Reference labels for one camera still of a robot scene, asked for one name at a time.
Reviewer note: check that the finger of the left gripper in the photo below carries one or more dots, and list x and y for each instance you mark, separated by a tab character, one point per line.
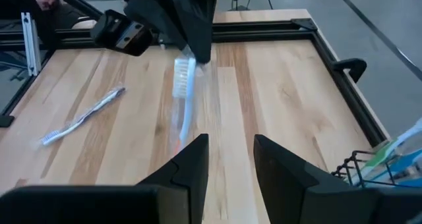
198	19

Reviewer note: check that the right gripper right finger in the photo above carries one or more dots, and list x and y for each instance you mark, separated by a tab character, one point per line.
280	184

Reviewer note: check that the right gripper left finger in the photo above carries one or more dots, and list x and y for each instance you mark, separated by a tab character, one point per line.
184	191

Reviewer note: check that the orange toothbrush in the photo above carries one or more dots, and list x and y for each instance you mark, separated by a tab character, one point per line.
184	79

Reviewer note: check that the blue toothbrush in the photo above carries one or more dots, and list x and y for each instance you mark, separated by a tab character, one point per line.
409	164

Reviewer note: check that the person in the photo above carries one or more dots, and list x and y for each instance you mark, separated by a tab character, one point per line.
16	0

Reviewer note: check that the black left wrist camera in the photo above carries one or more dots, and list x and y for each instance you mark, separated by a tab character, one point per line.
128	36

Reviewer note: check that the black aluminium table frame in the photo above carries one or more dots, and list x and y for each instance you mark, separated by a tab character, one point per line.
263	31

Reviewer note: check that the silver aluminium post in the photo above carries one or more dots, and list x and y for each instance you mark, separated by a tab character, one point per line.
31	43

